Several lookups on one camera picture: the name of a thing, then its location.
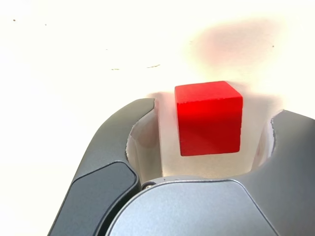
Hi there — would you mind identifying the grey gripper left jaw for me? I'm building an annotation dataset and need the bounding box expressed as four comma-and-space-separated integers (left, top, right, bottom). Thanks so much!
47, 97, 163, 236

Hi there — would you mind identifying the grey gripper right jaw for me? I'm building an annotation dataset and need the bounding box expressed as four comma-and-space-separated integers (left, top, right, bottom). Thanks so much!
97, 109, 315, 236

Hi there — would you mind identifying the red cube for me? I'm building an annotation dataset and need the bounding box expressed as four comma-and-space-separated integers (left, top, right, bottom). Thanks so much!
174, 80, 244, 157

